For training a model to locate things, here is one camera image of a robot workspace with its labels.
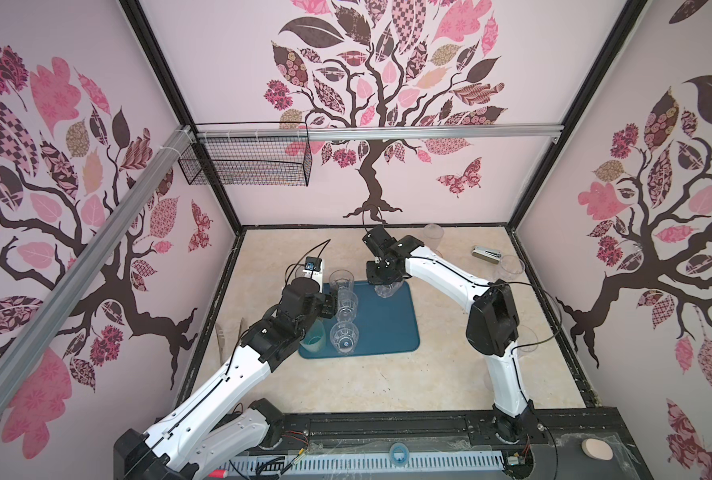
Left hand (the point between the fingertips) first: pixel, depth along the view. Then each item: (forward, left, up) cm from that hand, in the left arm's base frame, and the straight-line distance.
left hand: (327, 289), depth 76 cm
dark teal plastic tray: (+1, -16, -22) cm, 27 cm away
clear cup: (+6, -4, -20) cm, 21 cm away
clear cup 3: (+10, -17, -17) cm, 26 cm away
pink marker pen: (-37, +25, -22) cm, 50 cm away
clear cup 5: (+21, -63, -19) cm, 69 cm away
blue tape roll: (-34, -18, -21) cm, 44 cm away
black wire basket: (+45, +28, +12) cm, 54 cm away
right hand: (+12, -13, -10) cm, 20 cm away
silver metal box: (+28, -56, -20) cm, 66 cm away
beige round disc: (-33, -66, -19) cm, 76 cm away
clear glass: (+15, -2, -17) cm, 23 cm away
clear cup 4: (+34, -36, -15) cm, 52 cm away
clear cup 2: (-4, -4, -20) cm, 21 cm away
